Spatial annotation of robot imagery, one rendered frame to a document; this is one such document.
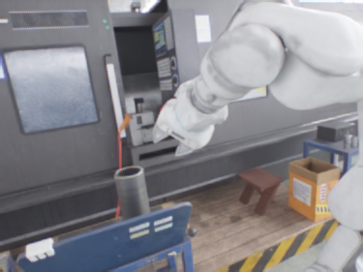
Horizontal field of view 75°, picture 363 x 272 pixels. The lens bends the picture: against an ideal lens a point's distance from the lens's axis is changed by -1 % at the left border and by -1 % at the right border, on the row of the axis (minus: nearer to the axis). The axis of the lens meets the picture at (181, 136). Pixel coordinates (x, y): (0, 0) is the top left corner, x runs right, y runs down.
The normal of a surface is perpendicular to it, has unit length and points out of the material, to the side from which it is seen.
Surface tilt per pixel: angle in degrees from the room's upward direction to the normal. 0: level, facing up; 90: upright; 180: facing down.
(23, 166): 87
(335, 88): 139
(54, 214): 90
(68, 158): 87
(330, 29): 47
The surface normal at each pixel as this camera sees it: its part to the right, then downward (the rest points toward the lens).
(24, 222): 0.38, 0.20
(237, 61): -0.49, 0.75
